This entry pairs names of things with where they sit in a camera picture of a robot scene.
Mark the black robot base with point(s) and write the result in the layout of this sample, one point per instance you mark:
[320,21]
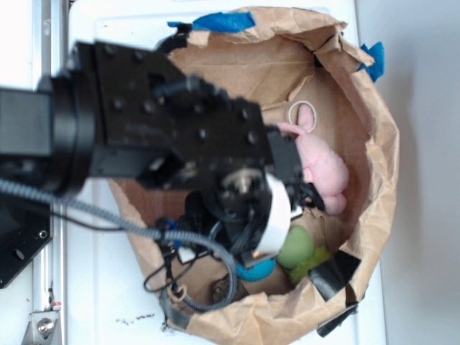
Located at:
[26,228]

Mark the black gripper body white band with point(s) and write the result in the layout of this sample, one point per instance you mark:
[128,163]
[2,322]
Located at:
[251,215]

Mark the green plush toy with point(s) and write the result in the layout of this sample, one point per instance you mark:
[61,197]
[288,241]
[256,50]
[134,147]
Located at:
[299,255]

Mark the aluminium rail frame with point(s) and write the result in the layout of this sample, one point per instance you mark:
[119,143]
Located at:
[49,42]

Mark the brown paper bag bin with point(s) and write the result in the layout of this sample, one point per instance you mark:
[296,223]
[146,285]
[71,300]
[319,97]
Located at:
[293,55]

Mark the pink plush bunny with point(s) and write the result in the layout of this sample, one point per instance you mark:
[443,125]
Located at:
[321,166]

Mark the metal corner bracket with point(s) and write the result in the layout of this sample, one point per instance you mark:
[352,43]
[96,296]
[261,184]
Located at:
[43,329]

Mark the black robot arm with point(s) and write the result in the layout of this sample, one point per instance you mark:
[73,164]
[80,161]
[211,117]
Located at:
[123,113]

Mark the blue ball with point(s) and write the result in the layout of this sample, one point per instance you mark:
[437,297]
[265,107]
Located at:
[258,272]

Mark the brown rough rock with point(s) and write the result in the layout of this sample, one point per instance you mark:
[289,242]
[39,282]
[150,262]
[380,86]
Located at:
[221,287]

